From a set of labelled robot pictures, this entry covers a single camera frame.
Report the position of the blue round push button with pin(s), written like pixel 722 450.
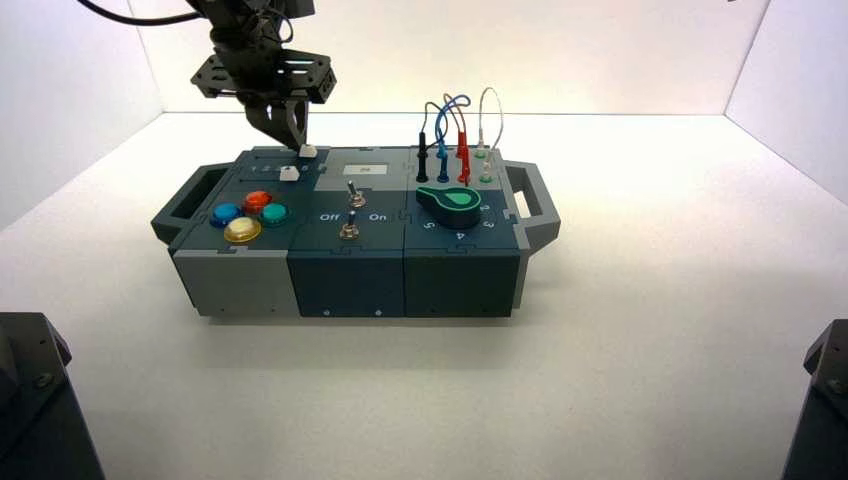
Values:
pixel 226 212

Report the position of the grey modular task box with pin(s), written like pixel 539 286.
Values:
pixel 348 278

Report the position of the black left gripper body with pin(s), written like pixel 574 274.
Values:
pixel 255 73

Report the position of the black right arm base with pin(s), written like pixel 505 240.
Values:
pixel 821 424

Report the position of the small grey display screen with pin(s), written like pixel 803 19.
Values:
pixel 365 169

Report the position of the green black rotary knob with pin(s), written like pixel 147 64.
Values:
pixel 454 206

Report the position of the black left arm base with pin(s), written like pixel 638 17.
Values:
pixel 36 411

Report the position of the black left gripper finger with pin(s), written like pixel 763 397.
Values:
pixel 268 122
pixel 299 119

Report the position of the white slider knob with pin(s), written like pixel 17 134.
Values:
pixel 288 174
pixel 307 152

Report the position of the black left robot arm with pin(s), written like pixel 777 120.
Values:
pixel 232 14

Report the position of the yellow round push button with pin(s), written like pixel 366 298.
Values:
pixel 242 230

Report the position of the metal toggle switch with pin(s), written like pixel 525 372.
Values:
pixel 356 197
pixel 349 231

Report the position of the green round push button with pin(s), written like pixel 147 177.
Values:
pixel 273 212

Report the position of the red round push button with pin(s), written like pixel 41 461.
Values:
pixel 258 200

